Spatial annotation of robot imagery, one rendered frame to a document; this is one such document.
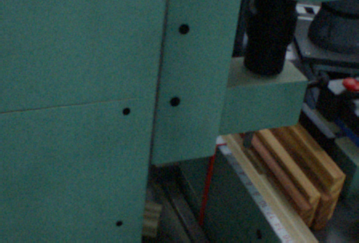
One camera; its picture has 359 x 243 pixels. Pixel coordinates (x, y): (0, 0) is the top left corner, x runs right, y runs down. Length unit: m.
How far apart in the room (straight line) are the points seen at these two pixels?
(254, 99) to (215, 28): 0.15
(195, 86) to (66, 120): 0.15
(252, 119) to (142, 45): 0.25
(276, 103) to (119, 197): 0.24
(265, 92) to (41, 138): 0.29
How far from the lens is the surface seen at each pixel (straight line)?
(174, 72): 0.61
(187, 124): 0.65
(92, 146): 0.57
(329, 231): 0.79
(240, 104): 0.71
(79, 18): 0.50
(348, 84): 0.86
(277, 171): 0.78
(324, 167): 0.77
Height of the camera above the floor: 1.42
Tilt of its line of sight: 32 degrees down
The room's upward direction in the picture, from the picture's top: 7 degrees clockwise
